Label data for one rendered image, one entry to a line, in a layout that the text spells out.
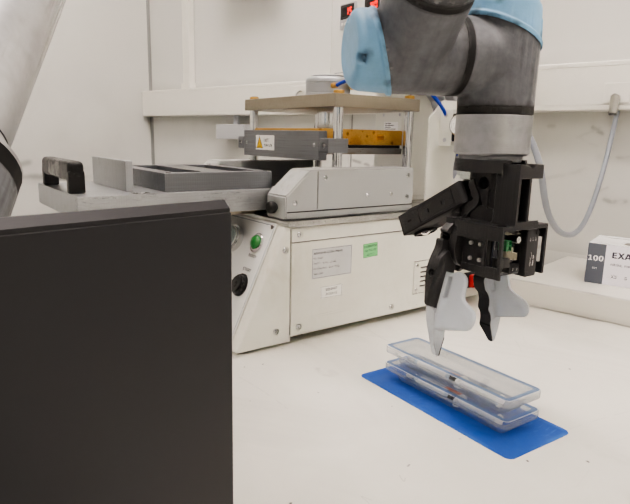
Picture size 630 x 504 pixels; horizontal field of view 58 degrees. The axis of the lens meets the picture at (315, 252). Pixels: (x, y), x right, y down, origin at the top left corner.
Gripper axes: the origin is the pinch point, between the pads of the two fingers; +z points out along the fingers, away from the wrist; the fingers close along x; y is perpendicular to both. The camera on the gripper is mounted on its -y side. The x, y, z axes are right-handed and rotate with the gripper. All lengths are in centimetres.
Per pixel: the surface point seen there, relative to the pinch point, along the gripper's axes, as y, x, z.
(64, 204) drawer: -36, -34, -12
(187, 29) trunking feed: -169, 35, -58
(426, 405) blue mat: -0.8, -3.7, 7.7
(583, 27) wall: -34, 71, -46
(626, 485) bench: 19.5, 0.6, 7.7
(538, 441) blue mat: 10.8, 0.4, 7.7
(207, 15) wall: -161, 40, -62
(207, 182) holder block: -31.9, -16.5, -15.1
